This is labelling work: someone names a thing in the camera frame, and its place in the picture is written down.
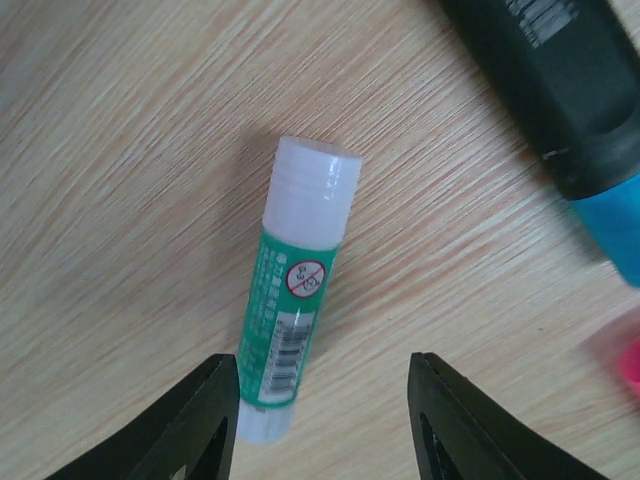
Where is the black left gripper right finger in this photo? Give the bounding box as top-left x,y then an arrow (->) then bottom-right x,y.
407,352 -> 603,480

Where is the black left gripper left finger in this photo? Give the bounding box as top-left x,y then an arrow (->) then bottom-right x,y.
50,354 -> 238,479

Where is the pink highlighter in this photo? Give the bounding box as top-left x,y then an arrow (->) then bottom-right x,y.
588,307 -> 639,403

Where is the green glue stick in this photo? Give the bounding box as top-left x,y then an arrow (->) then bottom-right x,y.
237,136 -> 362,444

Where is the blue highlighter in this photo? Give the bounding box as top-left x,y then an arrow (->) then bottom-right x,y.
440,1 -> 639,287

